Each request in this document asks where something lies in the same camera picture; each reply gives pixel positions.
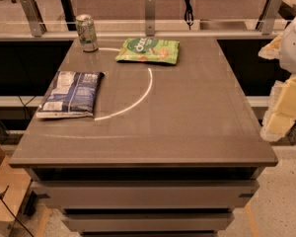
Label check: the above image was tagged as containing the middle metal railing bracket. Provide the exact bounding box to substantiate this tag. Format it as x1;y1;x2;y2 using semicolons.
145;0;155;37

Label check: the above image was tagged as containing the black floor cable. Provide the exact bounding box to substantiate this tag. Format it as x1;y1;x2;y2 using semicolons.
0;180;36;237

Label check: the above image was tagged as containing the right metal railing bracket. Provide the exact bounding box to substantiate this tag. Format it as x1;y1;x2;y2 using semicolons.
256;0;282;35

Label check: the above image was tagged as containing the grey table drawer cabinet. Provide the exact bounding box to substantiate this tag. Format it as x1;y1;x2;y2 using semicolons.
32;179;259;237

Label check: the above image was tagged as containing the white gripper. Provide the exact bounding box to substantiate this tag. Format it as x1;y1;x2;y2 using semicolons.
258;17;296;142

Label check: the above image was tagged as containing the black hanging cable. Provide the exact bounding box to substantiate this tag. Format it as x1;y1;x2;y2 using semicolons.
182;0;195;31

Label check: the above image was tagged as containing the metal railing bracket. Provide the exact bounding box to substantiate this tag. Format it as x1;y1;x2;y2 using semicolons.
256;0;282;35
145;0;155;37
19;0;46;38

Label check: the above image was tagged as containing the green soda can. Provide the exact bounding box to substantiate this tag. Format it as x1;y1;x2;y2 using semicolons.
76;14;98;52

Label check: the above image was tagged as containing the left metal railing bracket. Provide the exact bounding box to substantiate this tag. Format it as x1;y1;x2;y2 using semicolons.
19;0;46;38

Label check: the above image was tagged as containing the blue chip bag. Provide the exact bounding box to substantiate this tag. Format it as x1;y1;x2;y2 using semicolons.
37;71;105;119

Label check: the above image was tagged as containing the wooden furniture at left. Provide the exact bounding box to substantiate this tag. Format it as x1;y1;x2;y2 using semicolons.
0;148;31;237

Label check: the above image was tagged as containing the green chip bag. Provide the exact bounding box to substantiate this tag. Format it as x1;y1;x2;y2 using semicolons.
115;38;180;65

